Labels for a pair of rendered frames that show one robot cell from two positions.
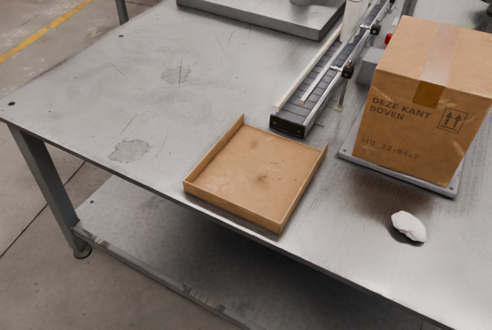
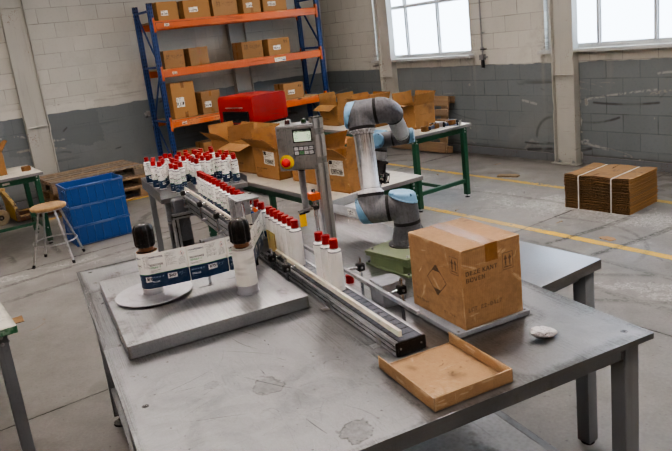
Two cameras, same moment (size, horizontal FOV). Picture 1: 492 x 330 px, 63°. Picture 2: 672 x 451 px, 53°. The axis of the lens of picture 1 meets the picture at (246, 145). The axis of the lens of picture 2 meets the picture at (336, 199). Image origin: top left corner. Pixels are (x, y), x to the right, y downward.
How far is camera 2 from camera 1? 1.53 m
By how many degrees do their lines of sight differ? 53
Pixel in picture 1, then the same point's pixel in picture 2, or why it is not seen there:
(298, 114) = (408, 332)
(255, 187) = (460, 379)
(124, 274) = not seen: outside the picture
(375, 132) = (474, 299)
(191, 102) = (321, 385)
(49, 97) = not seen: outside the picture
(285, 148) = (430, 356)
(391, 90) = (472, 261)
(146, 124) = (326, 416)
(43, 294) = not seen: outside the picture
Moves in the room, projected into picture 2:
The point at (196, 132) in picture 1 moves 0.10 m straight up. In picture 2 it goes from (368, 392) to (364, 359)
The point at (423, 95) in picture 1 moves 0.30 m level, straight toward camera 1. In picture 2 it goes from (489, 253) to (556, 279)
